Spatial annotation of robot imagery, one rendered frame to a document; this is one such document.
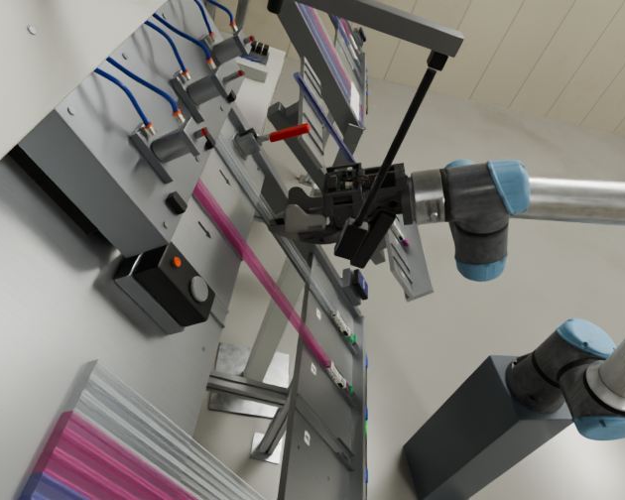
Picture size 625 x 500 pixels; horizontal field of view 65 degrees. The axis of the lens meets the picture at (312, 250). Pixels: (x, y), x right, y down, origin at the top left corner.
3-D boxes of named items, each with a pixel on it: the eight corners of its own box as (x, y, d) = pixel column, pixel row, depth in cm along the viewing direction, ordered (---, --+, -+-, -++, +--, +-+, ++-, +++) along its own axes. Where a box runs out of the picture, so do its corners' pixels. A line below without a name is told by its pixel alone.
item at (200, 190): (344, 387, 84) (352, 386, 84) (344, 395, 83) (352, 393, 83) (168, 147, 55) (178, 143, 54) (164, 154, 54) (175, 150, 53)
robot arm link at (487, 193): (530, 229, 66) (535, 178, 61) (446, 238, 69) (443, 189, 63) (517, 193, 72) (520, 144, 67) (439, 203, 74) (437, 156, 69)
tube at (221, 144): (349, 337, 92) (354, 335, 92) (348, 343, 91) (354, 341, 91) (194, 106, 63) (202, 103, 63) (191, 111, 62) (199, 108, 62)
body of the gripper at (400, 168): (321, 167, 72) (405, 154, 69) (332, 212, 77) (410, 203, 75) (317, 197, 66) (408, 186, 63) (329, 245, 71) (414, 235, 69)
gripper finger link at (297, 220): (259, 202, 71) (321, 191, 70) (270, 233, 75) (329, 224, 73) (257, 215, 69) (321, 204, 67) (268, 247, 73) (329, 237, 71)
